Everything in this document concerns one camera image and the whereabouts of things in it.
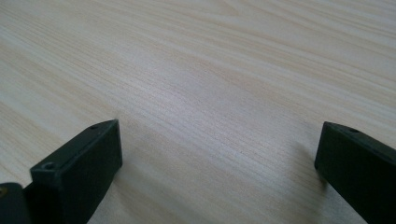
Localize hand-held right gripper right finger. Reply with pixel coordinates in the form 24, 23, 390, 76
314, 120, 396, 224

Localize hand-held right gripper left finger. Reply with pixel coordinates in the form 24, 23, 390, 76
23, 119, 123, 224

